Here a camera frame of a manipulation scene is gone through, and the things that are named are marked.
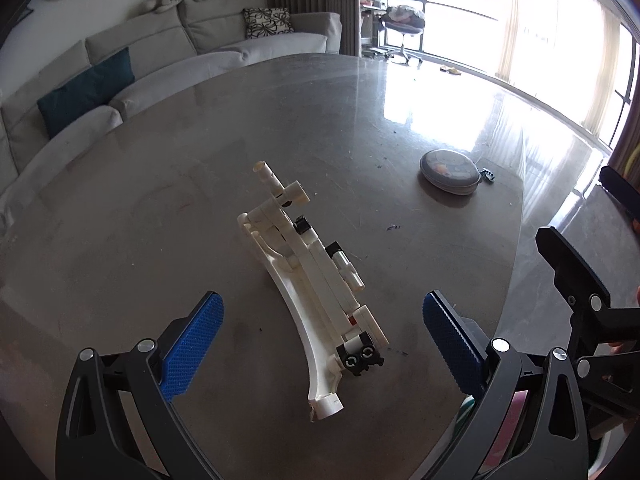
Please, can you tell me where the white building block toy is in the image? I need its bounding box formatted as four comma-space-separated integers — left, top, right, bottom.
236, 161, 390, 421

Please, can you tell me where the light grey sofa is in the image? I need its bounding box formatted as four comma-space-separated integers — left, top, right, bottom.
0, 0, 343, 216

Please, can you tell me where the teal cushion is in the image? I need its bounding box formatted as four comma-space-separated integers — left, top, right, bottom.
37, 47, 136, 138

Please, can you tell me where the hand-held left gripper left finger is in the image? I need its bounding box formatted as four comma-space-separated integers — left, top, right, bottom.
55, 291, 224, 480

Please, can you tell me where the white desk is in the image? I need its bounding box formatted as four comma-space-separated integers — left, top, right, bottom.
357, 0, 388, 58

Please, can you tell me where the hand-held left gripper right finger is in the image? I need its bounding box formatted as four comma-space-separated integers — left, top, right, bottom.
422, 290, 591, 480

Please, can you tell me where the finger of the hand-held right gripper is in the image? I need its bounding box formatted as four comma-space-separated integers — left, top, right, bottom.
535, 226, 640, 411
599, 165, 640, 233

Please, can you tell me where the grey swivel chair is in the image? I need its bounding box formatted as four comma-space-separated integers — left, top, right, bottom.
377, 5, 428, 66

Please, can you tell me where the pile of clothes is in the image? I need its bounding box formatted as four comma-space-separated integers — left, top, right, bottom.
382, 4, 427, 31

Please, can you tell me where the grey round case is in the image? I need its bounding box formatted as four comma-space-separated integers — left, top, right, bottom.
419, 149, 483, 196

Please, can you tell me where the grey oval table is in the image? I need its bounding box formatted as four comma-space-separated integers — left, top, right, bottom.
0, 52, 526, 480

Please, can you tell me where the white sheer curtain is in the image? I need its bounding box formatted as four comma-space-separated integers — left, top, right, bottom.
492, 0, 626, 146

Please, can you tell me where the black and white patterned cushion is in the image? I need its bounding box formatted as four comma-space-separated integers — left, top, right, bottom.
242, 7, 295, 40

